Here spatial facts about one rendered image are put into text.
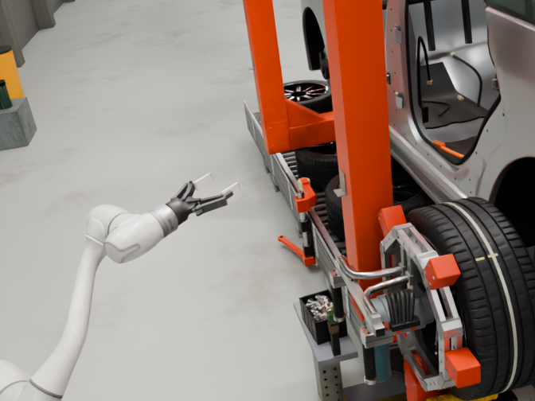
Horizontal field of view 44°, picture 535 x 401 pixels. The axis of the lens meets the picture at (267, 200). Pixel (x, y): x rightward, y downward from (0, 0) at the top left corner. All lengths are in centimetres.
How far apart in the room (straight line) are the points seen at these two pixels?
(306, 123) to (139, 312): 163
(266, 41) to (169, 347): 193
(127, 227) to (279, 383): 168
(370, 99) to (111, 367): 211
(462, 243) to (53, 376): 124
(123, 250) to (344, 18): 103
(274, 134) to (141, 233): 262
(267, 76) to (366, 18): 206
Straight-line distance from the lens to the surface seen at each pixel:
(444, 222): 215
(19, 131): 722
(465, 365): 206
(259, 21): 416
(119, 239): 184
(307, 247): 396
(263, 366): 345
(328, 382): 310
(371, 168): 243
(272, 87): 428
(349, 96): 231
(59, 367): 189
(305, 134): 443
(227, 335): 368
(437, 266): 199
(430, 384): 233
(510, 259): 210
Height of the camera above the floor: 226
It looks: 27 degrees down
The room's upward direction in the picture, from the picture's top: 9 degrees counter-clockwise
